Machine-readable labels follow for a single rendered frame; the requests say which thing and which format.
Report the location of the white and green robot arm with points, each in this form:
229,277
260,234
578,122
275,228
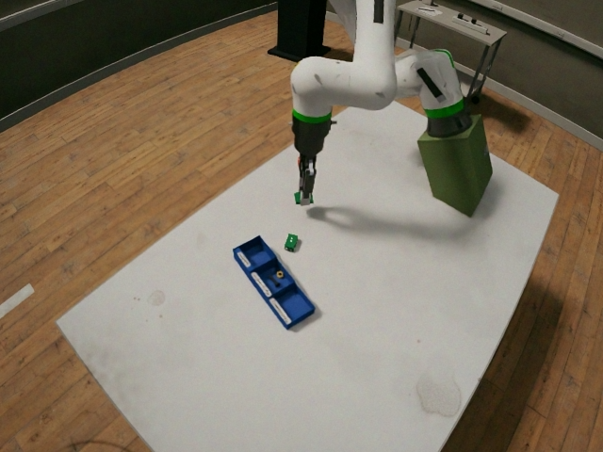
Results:
375,77

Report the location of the blue three-compartment tray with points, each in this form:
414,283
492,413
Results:
290,304

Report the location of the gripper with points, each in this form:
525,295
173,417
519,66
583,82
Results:
308,155

